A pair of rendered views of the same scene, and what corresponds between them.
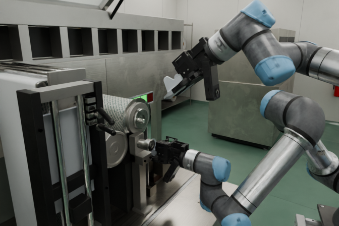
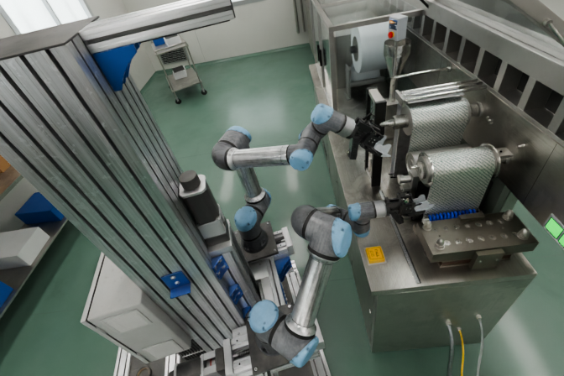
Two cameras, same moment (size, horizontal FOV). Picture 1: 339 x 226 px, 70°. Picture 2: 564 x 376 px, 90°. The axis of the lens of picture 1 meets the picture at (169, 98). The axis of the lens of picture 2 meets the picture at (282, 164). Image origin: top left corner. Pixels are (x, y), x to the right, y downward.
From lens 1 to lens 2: 1.62 m
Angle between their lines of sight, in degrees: 120
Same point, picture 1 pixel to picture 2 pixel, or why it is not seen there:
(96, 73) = (535, 148)
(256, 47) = not seen: hidden behind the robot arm
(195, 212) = (373, 237)
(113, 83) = (550, 180)
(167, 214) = (386, 224)
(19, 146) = not seen: hidden behind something
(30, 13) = (512, 54)
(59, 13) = (535, 63)
